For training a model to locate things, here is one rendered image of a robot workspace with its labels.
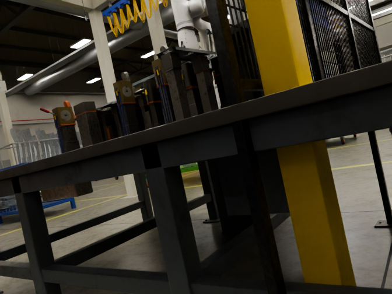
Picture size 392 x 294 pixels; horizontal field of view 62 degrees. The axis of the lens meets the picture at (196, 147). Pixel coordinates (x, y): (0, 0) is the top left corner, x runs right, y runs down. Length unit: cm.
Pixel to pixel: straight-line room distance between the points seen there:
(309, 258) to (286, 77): 46
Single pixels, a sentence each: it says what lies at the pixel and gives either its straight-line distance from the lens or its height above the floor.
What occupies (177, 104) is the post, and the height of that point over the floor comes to 79.
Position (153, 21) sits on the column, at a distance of 1031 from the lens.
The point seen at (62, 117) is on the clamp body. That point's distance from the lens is 231.
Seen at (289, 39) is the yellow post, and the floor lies 83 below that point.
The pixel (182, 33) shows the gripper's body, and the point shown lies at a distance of 165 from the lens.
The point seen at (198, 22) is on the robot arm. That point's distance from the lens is 217.
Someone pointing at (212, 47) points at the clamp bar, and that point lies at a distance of 184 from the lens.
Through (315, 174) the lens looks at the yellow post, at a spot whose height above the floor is 50.
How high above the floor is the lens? 62
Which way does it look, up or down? level
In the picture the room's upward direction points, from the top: 12 degrees counter-clockwise
